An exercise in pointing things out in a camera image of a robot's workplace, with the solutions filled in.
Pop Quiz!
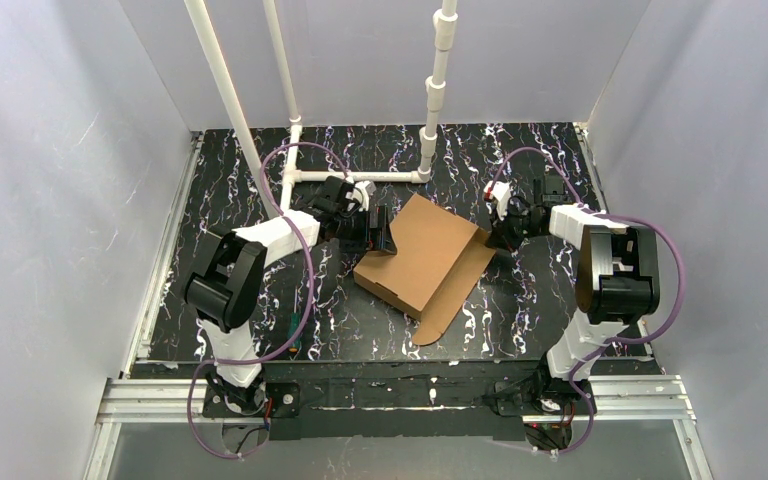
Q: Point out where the white PVC pipe frame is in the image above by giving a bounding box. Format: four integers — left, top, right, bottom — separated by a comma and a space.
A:
185, 0, 462, 223

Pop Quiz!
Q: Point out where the green handled screwdriver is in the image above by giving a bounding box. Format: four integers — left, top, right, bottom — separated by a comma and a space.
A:
288, 312, 302, 353

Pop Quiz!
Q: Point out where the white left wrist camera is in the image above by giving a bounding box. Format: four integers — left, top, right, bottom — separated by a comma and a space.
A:
349, 180, 376, 214

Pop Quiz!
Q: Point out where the black front mounting rail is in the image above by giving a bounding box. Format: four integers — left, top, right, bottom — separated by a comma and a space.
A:
194, 360, 595, 444

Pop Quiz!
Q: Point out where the brown cardboard box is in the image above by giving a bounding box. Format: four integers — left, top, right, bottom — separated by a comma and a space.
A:
353, 194, 496, 346

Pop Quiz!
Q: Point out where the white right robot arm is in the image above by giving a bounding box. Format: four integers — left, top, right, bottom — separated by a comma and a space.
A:
482, 175, 660, 383

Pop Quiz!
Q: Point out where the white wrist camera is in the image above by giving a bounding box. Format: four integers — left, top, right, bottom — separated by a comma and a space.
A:
349, 180, 376, 214
482, 181, 511, 220

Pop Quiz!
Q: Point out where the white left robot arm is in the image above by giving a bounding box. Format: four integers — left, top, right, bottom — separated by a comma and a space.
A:
181, 177, 398, 389

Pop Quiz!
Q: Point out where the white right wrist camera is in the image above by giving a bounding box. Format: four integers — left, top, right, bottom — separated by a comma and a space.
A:
482, 181, 511, 220

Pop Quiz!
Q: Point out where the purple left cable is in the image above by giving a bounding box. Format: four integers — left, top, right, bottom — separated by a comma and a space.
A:
187, 141, 359, 461

